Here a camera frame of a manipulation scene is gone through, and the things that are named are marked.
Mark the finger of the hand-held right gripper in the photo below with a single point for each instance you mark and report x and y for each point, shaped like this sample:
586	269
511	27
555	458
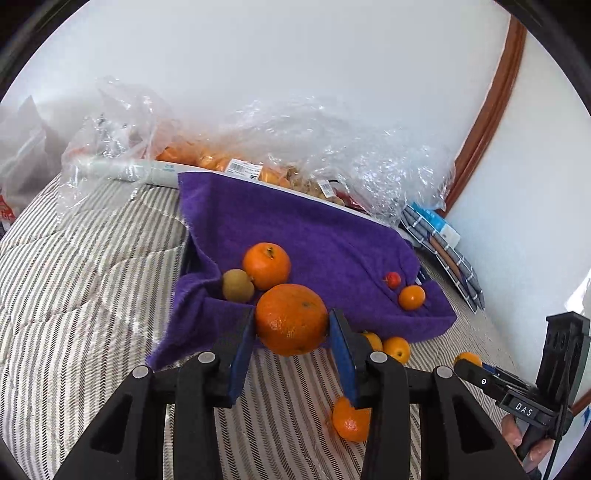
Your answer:
508	376
480	376

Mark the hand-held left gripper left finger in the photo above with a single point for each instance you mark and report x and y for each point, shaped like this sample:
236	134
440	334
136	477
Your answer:
242	355

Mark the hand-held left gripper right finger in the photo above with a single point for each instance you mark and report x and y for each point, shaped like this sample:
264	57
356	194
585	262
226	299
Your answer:
344	360

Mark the small orange kumquat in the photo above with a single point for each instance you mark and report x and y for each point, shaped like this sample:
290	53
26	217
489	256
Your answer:
373	341
412	297
397	349
467	358

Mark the large orange mandarin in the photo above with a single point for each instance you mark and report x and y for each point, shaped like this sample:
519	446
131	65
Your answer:
292	319

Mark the brown kiwi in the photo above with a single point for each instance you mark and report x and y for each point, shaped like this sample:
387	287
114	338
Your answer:
238	285

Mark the orange mandarin with stem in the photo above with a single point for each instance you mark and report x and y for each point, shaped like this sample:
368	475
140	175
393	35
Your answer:
267	266

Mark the small red cherry tomato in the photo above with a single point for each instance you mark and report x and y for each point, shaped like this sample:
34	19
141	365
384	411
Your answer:
393	279

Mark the purple towel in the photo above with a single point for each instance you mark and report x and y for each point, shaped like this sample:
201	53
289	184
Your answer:
332	249

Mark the person's right hand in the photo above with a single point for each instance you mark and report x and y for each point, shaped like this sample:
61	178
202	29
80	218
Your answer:
510	431

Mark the grey checked cloth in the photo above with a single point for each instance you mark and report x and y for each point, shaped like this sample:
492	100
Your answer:
457	267

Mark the blue white tissue pack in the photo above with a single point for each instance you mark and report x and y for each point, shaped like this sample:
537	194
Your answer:
438	224

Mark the striped bed quilt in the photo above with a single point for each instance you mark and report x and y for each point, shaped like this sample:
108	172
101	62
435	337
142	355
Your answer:
92	277

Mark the pile of bagged brown fruit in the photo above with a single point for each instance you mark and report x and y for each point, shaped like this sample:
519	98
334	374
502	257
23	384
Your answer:
318	189

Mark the pile of bagged oranges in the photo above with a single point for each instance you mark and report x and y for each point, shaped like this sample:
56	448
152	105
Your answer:
207	159

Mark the large clear plastic bag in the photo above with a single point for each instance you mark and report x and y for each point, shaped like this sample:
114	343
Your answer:
346	138

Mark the white long roll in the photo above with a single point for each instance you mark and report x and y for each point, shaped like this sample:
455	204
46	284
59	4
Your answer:
120	170

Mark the small clear plastic bag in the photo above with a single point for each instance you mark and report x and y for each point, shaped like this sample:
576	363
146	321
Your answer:
115	120

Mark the white plastic bag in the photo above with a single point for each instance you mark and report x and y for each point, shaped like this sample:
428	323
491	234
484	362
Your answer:
27	147

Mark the brown wooden door frame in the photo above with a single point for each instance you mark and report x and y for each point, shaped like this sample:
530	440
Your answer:
498	92

